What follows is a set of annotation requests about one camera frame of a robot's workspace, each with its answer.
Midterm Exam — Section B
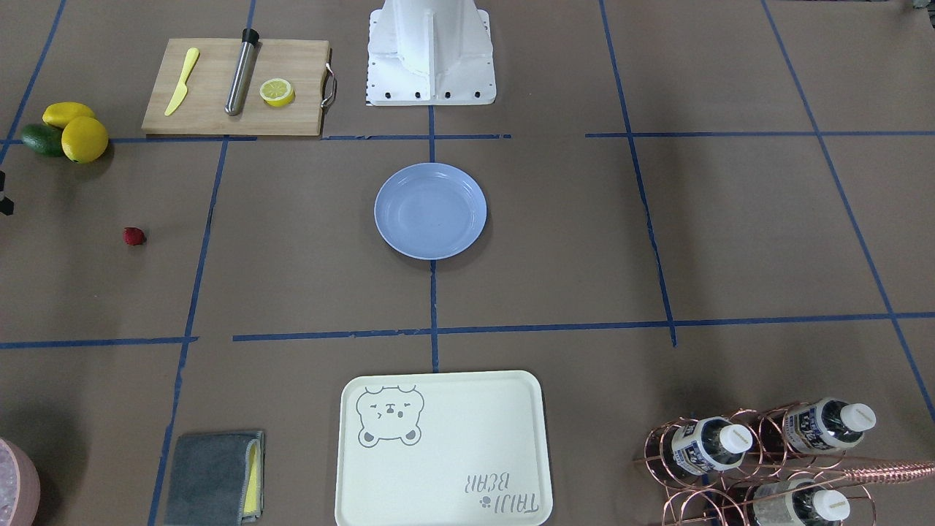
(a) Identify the green avocado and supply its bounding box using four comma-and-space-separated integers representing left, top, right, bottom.
20, 123, 66, 158

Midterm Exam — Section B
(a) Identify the steel cylinder tool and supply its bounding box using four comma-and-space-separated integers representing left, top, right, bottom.
224, 28, 259, 116

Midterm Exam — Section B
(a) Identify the copper wire bottle rack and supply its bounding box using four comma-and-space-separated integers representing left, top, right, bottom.
633, 402, 933, 525

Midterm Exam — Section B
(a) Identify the lemon half slice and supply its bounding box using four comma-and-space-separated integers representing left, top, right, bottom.
259, 77, 295, 107

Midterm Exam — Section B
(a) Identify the grey folded cloth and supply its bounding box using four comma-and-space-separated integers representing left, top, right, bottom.
164, 430, 266, 525

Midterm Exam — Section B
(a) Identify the yellow plastic knife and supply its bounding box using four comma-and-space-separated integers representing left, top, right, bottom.
164, 47, 200, 116

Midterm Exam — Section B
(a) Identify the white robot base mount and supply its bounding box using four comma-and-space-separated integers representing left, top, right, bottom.
365, 1, 497, 107

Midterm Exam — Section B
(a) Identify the red strawberry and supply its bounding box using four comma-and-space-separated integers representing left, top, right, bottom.
123, 227, 148, 246

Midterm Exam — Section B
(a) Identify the dark tea bottle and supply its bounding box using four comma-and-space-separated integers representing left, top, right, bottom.
759, 397, 877, 455
737, 487, 851, 525
661, 416, 755, 481

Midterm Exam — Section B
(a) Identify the wooden cutting board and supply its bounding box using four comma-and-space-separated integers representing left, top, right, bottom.
141, 38, 338, 137

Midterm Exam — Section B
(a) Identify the blue round plate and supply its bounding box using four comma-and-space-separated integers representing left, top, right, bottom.
373, 162, 489, 261

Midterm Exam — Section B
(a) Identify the pink bowl with ice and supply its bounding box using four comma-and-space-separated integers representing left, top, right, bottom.
1, 438, 41, 525

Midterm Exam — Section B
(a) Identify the cream bear tray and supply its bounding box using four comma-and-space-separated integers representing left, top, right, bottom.
335, 370, 554, 525

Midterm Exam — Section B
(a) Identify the yellow lemon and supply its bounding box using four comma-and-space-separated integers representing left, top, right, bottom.
42, 101, 96, 129
61, 116, 110, 164

